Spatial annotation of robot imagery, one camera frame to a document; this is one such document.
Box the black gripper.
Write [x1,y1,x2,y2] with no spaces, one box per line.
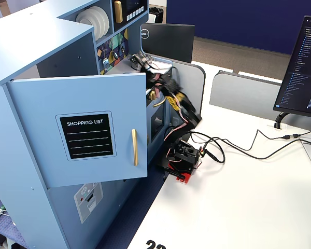
[133,52,163,84]

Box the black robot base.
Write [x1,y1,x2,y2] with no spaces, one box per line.
[167,140,203,175]

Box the gray metal pot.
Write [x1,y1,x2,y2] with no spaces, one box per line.
[129,55,143,71]

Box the black Dell monitor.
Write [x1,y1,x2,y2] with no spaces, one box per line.
[140,22,195,64]

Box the black waste bin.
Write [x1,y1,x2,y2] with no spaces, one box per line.
[148,7,164,24]

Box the white toy plate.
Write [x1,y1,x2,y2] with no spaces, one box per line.
[85,7,106,39]
[93,5,110,37]
[75,9,99,42]

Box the gray desk divider panel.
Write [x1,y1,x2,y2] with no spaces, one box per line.
[209,70,284,123]
[145,53,206,123]

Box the blue office partition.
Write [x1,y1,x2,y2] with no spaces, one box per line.
[165,0,311,56]

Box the blue toy kitchen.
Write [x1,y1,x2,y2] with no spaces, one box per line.
[0,0,173,249]

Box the red table clamp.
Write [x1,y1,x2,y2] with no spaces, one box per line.
[176,171,195,185]

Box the blue shopping list door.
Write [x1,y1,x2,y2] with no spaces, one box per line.
[5,72,149,189]

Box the black monitor stand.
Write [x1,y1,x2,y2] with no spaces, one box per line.
[274,111,292,130]

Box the black monitor showing code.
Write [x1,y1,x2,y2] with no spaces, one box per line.
[273,15,311,117]

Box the gold microwave handle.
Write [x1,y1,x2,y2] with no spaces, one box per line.
[114,1,124,24]

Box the gold cabinet door handle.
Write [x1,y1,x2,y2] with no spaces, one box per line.
[131,129,139,167]

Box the looped black cable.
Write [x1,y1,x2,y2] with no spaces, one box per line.
[201,139,226,164]

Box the black cable with adapter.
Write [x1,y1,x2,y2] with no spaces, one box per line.
[190,128,311,151]

